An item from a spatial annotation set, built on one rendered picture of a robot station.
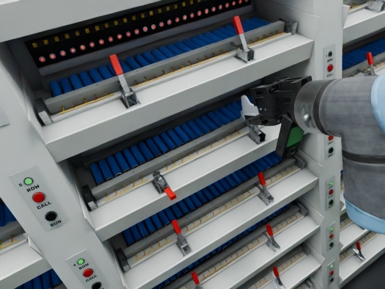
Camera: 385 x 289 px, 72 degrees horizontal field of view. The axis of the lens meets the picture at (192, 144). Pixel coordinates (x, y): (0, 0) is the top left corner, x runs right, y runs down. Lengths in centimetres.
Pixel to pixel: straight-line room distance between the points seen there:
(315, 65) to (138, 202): 52
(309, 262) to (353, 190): 73
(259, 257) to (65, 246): 57
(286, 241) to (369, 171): 58
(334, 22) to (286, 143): 34
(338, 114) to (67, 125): 43
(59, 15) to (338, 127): 44
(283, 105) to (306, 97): 9
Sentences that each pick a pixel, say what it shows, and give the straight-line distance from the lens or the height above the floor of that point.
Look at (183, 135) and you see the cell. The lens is 67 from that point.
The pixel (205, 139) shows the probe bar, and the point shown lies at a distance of 65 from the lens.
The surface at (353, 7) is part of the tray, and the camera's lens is 91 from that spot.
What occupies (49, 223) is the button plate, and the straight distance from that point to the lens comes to 55.
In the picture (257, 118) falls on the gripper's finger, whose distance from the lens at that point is 57.
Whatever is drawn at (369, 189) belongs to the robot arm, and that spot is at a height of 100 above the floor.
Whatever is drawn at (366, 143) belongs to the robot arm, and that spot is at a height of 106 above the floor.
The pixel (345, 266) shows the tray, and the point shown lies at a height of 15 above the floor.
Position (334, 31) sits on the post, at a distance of 77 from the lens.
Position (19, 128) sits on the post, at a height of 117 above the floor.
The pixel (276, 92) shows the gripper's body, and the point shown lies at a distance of 54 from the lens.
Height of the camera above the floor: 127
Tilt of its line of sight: 27 degrees down
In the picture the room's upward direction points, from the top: 16 degrees counter-clockwise
